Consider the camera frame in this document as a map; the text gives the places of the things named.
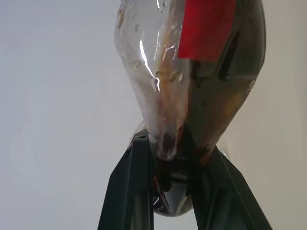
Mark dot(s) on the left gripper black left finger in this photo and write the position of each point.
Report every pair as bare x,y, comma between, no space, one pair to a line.
129,191

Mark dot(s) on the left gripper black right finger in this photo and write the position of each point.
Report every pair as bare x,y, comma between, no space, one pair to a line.
227,196

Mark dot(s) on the plastic bottle with dark drink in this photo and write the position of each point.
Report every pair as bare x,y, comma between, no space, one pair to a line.
168,95

